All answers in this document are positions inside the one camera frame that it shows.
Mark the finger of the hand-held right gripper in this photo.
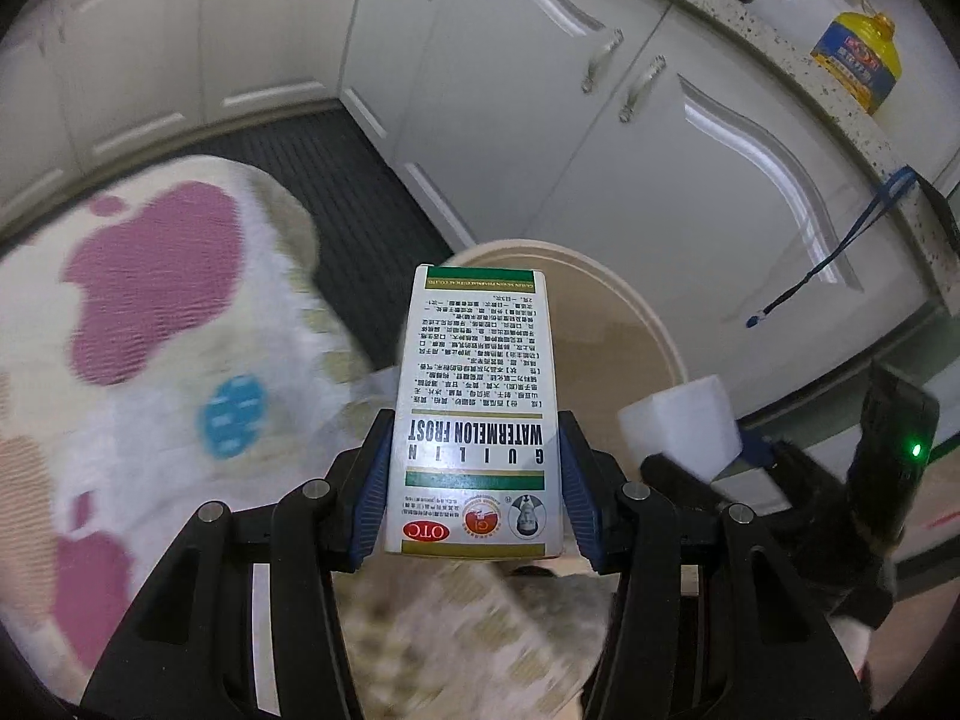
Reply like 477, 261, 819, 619
639, 452, 734, 511
741, 426, 852, 520

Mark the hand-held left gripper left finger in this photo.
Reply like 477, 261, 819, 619
79, 409, 397, 720

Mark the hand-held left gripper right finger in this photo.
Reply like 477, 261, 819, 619
556, 409, 875, 720

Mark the small white sponge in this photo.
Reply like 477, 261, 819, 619
617, 375, 745, 482

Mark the green and white medicine box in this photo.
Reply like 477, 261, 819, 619
386, 265, 565, 560

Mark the beige trash bin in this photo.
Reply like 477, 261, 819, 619
442, 240, 689, 481

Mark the dark object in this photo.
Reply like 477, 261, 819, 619
911, 172, 960, 256

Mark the printed blanket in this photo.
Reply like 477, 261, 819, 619
0, 154, 601, 720

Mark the black floor mat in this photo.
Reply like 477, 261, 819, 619
150, 109, 481, 316

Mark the white base cabinet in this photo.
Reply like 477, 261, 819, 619
0, 0, 960, 511

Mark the yellow oil bottle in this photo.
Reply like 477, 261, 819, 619
810, 0, 901, 117

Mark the blue lanyard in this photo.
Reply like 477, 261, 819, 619
745, 165, 920, 329

